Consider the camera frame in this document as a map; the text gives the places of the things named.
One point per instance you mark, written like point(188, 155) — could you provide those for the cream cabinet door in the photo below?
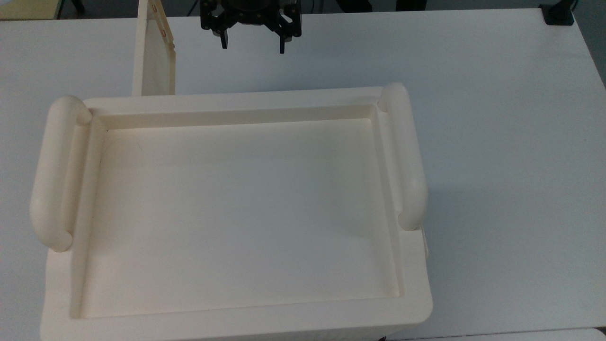
point(154, 61)

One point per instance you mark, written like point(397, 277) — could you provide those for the black table clamp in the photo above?
point(558, 13)

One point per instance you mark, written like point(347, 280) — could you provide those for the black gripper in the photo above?
point(246, 16)

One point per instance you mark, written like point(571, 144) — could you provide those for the yellow wooden desk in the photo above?
point(26, 8)

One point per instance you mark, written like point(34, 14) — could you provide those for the cream plastic cabinet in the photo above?
point(236, 213)

